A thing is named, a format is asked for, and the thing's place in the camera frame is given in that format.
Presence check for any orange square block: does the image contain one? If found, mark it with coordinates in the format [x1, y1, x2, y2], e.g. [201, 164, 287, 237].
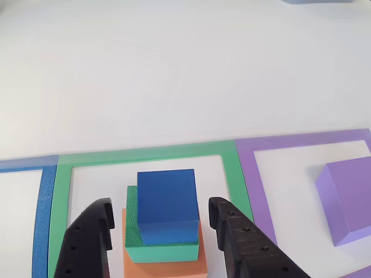
[121, 208, 209, 278]

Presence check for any green cube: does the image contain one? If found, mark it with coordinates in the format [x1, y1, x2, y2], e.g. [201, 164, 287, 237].
[124, 185, 201, 264]

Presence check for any small blue cube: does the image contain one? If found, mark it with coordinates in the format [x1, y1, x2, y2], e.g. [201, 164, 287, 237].
[136, 169, 201, 246]

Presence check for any purple square block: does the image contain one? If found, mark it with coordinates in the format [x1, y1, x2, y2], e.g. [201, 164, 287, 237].
[315, 155, 371, 248]

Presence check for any grey flat device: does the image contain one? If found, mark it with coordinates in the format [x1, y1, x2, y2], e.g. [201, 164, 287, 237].
[282, 0, 356, 5]

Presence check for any blue square frame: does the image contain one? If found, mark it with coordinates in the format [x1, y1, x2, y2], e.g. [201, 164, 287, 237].
[0, 155, 59, 278]

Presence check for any green square frame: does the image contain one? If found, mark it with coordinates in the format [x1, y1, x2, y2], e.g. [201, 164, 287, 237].
[48, 140, 256, 278]

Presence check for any purple square frame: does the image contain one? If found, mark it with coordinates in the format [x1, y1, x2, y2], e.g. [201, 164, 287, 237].
[234, 128, 371, 278]

